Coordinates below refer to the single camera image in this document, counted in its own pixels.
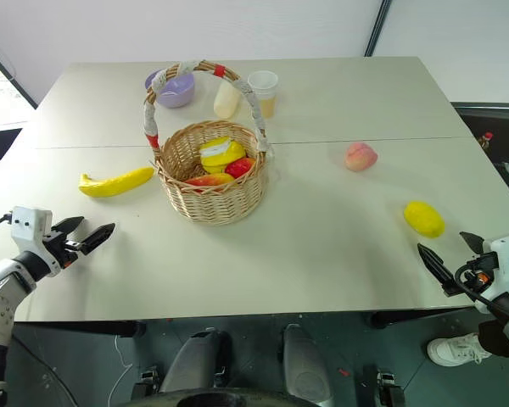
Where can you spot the small red floor item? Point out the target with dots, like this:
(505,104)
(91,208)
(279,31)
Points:
(344,373)

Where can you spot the red apple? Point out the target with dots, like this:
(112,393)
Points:
(239,167)

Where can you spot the white sneaker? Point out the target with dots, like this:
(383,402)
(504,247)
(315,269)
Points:
(454,349)

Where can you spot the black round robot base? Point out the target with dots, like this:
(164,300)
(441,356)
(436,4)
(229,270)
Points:
(220,399)

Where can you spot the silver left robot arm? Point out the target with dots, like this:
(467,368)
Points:
(4,275)

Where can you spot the cream plastic bottle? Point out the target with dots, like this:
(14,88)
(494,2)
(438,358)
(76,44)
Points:
(226,102)

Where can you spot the black wall post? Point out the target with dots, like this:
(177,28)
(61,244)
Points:
(379,25)

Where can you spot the plastic cup with juice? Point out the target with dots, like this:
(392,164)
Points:
(263,85)

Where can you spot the orange red mango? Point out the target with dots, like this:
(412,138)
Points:
(210,180)

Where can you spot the black table frame bar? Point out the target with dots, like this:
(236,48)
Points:
(407,318)
(89,329)

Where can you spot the black window frame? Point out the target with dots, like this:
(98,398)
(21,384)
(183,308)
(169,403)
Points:
(12,80)

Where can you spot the yellow lemon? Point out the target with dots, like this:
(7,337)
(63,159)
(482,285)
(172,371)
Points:
(424,219)

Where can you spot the yellow translucent cup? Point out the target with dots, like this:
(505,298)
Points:
(268,108)

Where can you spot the red capped small bottle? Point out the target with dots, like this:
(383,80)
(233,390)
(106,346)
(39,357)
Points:
(488,139)

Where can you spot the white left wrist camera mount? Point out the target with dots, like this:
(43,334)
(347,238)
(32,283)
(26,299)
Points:
(29,224)

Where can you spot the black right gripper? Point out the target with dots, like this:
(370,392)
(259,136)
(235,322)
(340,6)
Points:
(466,275)

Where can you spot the grey rounded robot leg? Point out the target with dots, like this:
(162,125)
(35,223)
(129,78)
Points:
(195,360)
(305,369)

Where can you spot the yellow fruit with white band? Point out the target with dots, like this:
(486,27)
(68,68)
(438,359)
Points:
(225,157)

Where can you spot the dark side table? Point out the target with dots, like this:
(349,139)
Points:
(492,118)

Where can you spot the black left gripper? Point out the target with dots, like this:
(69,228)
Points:
(59,250)

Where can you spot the dark trouser leg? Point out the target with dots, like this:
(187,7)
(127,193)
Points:
(494,339)

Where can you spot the black foot bracket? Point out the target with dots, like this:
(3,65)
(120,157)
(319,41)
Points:
(148,381)
(386,383)

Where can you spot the purple plastic bowl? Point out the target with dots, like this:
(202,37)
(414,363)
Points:
(176,95)

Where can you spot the yellow banana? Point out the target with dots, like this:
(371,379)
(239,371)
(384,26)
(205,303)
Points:
(110,186)

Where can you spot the pink peach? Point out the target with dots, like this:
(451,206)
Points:
(360,157)

